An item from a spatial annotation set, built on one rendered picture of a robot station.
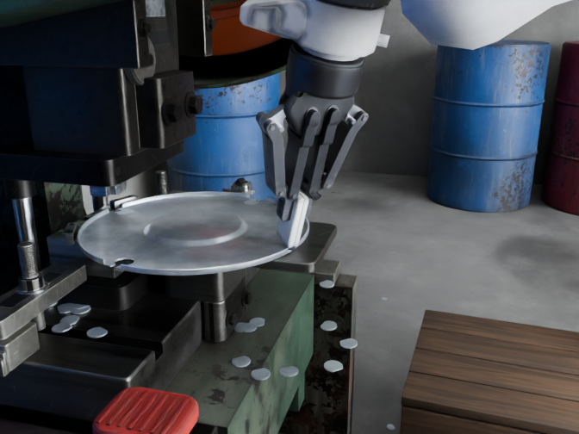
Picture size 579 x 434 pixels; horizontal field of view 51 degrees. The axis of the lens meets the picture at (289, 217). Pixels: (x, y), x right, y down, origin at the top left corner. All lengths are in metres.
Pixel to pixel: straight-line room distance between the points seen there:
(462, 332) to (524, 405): 0.27
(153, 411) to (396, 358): 1.56
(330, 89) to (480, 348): 0.93
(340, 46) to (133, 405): 0.35
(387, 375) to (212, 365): 1.21
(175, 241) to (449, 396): 0.69
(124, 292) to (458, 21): 0.49
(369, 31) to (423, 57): 3.42
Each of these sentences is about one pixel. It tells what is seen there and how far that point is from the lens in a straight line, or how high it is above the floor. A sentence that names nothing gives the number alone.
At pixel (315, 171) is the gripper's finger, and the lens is 0.67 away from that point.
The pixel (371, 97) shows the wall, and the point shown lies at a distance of 4.05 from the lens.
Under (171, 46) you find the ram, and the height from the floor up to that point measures 1.00.
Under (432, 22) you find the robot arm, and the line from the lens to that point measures 0.48.
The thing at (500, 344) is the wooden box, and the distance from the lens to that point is 1.44.
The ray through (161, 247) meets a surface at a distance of 0.73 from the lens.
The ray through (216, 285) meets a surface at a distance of 0.75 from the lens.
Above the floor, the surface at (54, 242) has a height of 0.77.
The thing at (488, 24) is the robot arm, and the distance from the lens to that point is 0.49.
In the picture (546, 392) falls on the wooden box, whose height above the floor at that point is 0.35.
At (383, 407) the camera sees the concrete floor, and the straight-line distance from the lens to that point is 1.79.
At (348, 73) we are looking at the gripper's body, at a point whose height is 0.99.
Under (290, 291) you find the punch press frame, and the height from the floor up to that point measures 0.64.
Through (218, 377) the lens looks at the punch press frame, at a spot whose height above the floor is 0.64.
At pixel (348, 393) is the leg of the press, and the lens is 1.10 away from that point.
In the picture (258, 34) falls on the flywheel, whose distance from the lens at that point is 1.06.
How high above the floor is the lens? 1.05
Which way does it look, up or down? 19 degrees down
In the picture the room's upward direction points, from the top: straight up
